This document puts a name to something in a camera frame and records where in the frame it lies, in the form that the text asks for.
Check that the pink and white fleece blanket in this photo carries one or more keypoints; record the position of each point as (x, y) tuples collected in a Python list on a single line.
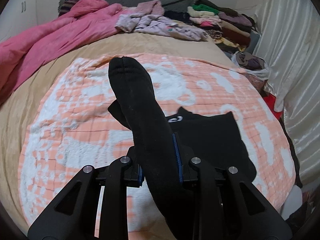
[(72, 127)]

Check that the plastic bag with clothes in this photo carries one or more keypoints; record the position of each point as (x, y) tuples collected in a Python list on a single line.
[(253, 65)]

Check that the white wardrobe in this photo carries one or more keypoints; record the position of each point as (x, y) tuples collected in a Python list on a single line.
[(17, 16)]

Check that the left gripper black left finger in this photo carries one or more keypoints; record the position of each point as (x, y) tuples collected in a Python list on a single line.
[(93, 204)]

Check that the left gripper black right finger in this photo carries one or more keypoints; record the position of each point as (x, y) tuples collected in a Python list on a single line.
[(221, 203)]

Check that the mauve crumpled garment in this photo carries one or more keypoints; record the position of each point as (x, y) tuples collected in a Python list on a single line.
[(150, 8)]

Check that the black sweatshirt with orange print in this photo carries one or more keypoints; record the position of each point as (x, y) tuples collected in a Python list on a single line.
[(215, 139)]

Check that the lilac crumpled garment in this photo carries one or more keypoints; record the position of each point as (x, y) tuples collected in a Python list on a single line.
[(160, 26)]

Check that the striped dark pillow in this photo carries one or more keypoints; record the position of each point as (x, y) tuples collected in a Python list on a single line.
[(66, 6)]

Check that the stack of folded clothes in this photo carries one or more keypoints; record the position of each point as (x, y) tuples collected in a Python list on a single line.
[(230, 30)]

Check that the beige bed sheet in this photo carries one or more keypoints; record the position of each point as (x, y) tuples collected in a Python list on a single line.
[(21, 106)]

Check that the pink quilt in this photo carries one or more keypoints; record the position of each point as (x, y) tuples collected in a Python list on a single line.
[(23, 54)]

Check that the white satin curtain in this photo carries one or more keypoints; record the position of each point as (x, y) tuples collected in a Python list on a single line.
[(289, 44)]

